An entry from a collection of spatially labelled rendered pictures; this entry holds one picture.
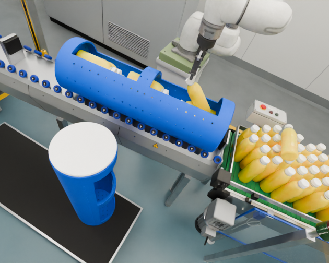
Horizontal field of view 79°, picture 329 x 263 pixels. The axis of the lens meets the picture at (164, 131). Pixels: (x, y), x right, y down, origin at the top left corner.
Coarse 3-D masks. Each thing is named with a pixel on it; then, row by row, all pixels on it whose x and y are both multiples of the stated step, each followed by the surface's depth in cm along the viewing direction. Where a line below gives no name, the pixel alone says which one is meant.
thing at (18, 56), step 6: (6, 36) 112; (12, 36) 113; (0, 42) 110; (6, 42) 110; (12, 42) 113; (18, 42) 116; (6, 48) 112; (12, 48) 114; (18, 48) 118; (6, 54) 115; (12, 54) 117; (18, 54) 121; (24, 54) 125; (12, 60) 119; (18, 60) 123
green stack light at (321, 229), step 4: (316, 224) 73; (320, 224) 72; (324, 224) 70; (316, 228) 72; (320, 228) 71; (324, 228) 69; (320, 232) 71; (324, 232) 69; (328, 232) 68; (320, 236) 71; (324, 236) 70; (328, 236) 68; (324, 240) 70; (328, 240) 69
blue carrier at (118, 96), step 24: (72, 48) 95; (72, 72) 95; (96, 72) 93; (144, 72) 94; (96, 96) 98; (120, 96) 94; (144, 96) 92; (168, 96) 91; (144, 120) 99; (168, 120) 93; (192, 120) 90; (216, 120) 89; (192, 144) 101; (216, 144) 93
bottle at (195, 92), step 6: (192, 84) 95; (198, 84) 98; (192, 90) 96; (198, 90) 96; (192, 96) 98; (198, 96) 97; (204, 96) 100; (192, 102) 102; (198, 102) 99; (204, 102) 100; (204, 108) 101
